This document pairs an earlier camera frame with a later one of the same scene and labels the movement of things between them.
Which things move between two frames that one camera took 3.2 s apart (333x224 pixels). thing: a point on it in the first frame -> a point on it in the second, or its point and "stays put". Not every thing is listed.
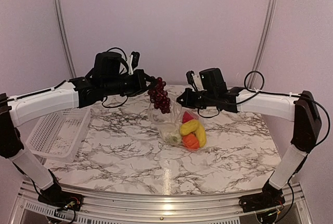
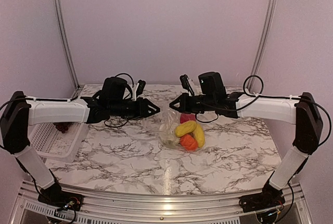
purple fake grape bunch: [159, 97] -> [62, 126]
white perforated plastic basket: [59, 137] stays put
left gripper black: [140, 76] -> [142, 109]
